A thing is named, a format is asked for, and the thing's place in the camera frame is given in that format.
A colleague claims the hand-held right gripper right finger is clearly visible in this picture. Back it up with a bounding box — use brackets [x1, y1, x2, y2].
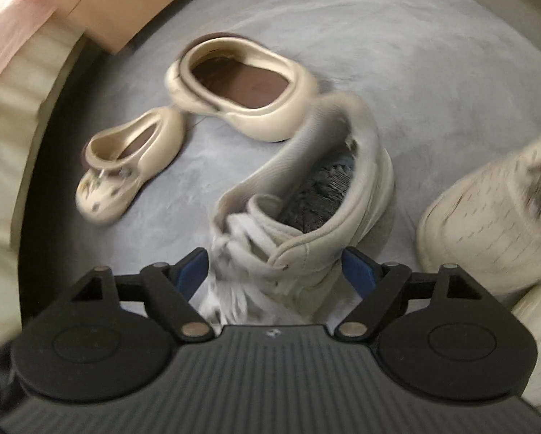
[334, 246, 485, 343]

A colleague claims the pink quilt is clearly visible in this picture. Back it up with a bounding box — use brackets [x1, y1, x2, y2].
[0, 0, 60, 88]

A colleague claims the cream sneaker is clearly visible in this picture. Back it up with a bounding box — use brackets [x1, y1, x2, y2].
[416, 125, 541, 293]
[198, 92, 396, 327]

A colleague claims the bed with cream skirt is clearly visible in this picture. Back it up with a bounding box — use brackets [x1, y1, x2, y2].
[0, 20, 87, 342]

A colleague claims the wooden nightstand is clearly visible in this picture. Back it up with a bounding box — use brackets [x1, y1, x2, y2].
[26, 0, 213, 54]

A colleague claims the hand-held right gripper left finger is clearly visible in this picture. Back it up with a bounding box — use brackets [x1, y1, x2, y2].
[66, 248, 216, 343]

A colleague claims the cream clog with charms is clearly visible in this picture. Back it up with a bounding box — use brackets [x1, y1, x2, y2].
[76, 107, 187, 226]

